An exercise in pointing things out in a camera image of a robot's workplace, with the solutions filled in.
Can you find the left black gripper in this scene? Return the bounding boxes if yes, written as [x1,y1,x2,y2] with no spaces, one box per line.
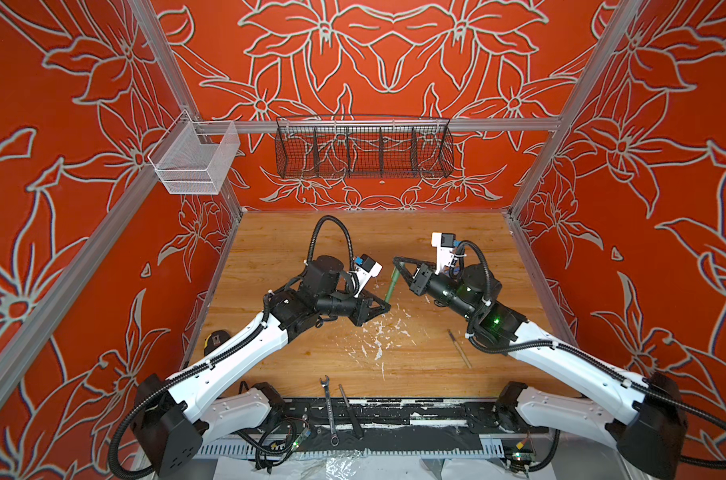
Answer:
[315,281,390,322]

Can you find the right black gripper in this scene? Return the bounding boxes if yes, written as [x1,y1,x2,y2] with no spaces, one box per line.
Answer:
[391,259,481,325]

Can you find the green pen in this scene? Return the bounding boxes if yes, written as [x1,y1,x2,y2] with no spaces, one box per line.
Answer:
[384,268,400,303]

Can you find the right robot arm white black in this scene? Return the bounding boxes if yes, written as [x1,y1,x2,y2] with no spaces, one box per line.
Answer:
[393,240,726,479]

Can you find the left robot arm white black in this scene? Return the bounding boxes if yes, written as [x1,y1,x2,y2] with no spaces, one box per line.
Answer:
[107,215,391,479]

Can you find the beige pen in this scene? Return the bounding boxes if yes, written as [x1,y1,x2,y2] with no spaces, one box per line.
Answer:
[447,329,473,369]

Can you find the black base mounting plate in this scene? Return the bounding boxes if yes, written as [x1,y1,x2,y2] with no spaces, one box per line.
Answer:
[218,395,550,460]

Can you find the black screwdriver tool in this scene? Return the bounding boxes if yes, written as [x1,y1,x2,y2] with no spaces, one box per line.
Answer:
[338,384,364,440]

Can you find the silver wrench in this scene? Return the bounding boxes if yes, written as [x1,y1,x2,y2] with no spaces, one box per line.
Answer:
[320,376,340,447]

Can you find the yellow black tape measure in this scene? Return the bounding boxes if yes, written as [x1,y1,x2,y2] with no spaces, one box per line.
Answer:
[204,330,232,362]

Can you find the white mesh basket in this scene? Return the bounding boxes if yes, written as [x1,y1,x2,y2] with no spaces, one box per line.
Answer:
[148,111,240,195]

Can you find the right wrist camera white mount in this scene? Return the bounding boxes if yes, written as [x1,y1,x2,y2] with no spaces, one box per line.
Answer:
[431,232,462,277]

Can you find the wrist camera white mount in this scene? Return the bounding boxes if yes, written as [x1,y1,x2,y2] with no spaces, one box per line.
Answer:
[351,254,382,297]
[431,232,462,277]

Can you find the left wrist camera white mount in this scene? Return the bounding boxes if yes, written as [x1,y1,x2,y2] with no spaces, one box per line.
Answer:
[351,254,382,297]

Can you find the black wire basket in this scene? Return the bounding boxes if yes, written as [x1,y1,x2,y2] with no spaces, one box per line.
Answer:
[274,114,456,180]

